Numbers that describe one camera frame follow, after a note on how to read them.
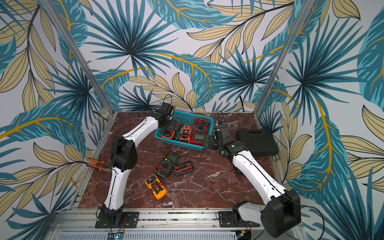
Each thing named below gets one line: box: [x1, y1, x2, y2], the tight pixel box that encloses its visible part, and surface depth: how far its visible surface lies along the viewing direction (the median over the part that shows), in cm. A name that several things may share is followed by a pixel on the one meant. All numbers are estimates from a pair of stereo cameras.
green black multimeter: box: [153, 151, 181, 179], surface depth 90 cm
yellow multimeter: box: [144, 174, 168, 200], surface depth 81 cm
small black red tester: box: [173, 161, 194, 176], surface depth 89 cm
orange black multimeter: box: [161, 130, 176, 140], surface depth 97 cm
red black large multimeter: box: [191, 117, 209, 146], surface depth 100 cm
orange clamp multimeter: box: [179, 124, 193, 144], surface depth 104 cm
